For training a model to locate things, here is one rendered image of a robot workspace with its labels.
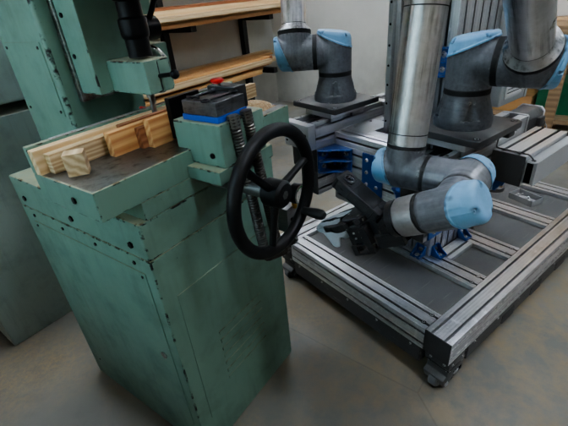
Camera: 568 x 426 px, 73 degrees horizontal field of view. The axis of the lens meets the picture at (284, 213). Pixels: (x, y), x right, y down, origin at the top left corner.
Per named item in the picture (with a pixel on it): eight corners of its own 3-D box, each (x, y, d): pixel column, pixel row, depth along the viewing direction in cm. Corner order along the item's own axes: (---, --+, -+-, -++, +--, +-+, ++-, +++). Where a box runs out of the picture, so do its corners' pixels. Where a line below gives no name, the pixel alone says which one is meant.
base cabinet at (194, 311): (209, 457, 114) (148, 265, 79) (98, 371, 145) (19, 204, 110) (293, 351, 146) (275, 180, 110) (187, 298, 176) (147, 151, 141)
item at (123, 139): (116, 157, 81) (108, 133, 79) (110, 155, 83) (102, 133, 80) (202, 122, 99) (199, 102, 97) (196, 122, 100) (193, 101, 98)
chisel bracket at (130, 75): (152, 102, 85) (143, 62, 81) (115, 98, 93) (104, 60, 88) (178, 95, 90) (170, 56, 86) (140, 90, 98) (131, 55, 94)
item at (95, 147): (56, 174, 76) (47, 155, 74) (51, 172, 77) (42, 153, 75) (257, 95, 120) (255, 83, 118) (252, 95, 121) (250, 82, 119)
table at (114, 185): (133, 238, 64) (123, 206, 61) (43, 200, 80) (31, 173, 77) (319, 128, 106) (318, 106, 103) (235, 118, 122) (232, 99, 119)
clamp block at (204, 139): (224, 170, 78) (217, 127, 74) (179, 160, 85) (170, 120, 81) (268, 146, 89) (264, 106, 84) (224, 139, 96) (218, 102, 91)
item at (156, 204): (146, 221, 77) (141, 204, 75) (88, 199, 88) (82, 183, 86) (266, 152, 105) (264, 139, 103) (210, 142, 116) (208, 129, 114)
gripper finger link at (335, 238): (319, 252, 87) (350, 248, 80) (307, 230, 86) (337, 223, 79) (326, 245, 89) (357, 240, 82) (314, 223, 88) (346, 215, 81)
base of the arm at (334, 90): (335, 91, 152) (335, 64, 147) (364, 96, 141) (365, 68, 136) (306, 100, 144) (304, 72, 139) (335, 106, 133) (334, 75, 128)
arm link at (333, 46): (352, 72, 131) (352, 28, 125) (313, 74, 133) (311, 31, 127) (351, 66, 142) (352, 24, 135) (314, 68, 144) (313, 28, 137)
